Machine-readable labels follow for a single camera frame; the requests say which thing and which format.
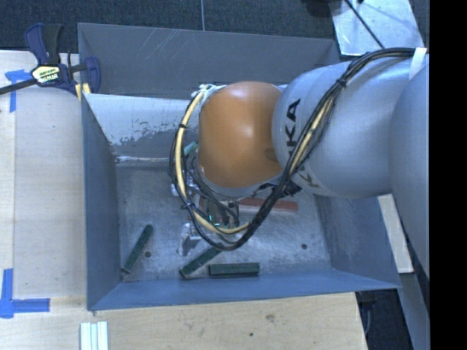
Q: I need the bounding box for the pale wood board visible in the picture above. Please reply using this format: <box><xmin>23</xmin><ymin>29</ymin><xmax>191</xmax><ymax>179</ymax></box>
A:
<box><xmin>12</xmin><ymin>85</ymin><xmax>89</xmax><ymax>300</ymax></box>

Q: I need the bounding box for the dark green flat block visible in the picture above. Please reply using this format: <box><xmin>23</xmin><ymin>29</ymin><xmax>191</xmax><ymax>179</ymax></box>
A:
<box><xmin>120</xmin><ymin>224</ymin><xmax>155</xmax><ymax>275</ymax></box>
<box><xmin>208</xmin><ymin>262</ymin><xmax>261</xmax><ymax>278</ymax></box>
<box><xmin>179</xmin><ymin>246</ymin><xmax>224</xmax><ymax>281</ymax></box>

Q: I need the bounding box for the red-brown flat block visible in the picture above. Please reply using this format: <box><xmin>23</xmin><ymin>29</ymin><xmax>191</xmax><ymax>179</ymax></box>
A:
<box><xmin>239</xmin><ymin>196</ymin><xmax>299</xmax><ymax>211</ymax></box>

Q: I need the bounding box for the grey metal bin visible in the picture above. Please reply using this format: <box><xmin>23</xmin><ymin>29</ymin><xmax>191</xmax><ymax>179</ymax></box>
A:
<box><xmin>77</xmin><ymin>22</ymin><xmax>403</xmax><ymax>311</ymax></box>

